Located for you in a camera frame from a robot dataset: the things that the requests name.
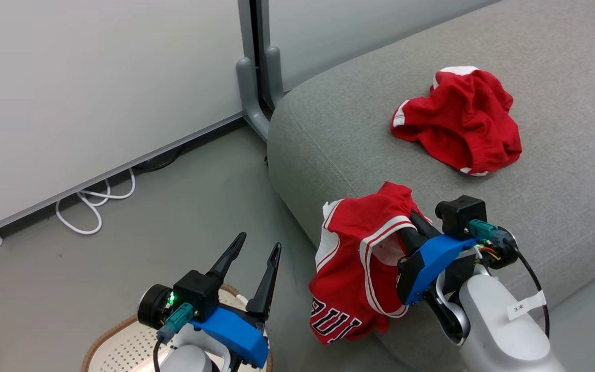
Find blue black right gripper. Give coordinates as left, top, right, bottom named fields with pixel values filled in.
left=396, top=211, right=477, bottom=306

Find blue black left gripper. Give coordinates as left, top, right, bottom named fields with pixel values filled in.
left=191, top=232, right=282, bottom=369

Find red basketball jersey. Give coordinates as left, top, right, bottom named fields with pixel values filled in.
left=308, top=181, right=433, bottom=346

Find red shorts with white trim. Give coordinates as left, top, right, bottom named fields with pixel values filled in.
left=390, top=66, right=523, bottom=177

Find white laundry basket wicker rim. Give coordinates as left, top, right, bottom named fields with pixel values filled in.
left=80, top=283, right=273, bottom=372

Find grey fabric sofa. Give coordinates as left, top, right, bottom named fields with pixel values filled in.
left=267, top=0, right=595, bottom=372

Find grey partition leg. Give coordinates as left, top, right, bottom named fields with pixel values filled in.
left=263, top=45, right=286, bottom=110
left=235, top=56, right=271, bottom=142

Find narrow white partition panel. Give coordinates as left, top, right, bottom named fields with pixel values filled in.
left=263, top=0, right=500, bottom=95

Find large white partition panel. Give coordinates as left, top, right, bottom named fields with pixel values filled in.
left=0, top=0, right=247, bottom=244

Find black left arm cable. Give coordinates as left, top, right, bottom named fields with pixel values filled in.
left=152, top=336, right=167, bottom=372

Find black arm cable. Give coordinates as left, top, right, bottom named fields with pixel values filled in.
left=152, top=336, right=167, bottom=372
left=503, top=240, right=552, bottom=339

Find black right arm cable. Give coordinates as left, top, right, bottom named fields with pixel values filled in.
left=503, top=240, right=552, bottom=339

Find white right cable label tag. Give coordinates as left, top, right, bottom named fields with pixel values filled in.
left=506, top=290, right=547, bottom=321

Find black floor cables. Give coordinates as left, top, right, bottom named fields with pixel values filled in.
left=136, top=147, right=185, bottom=172

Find white looped power cable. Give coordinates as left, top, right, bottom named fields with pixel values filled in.
left=55, top=167, right=137, bottom=236

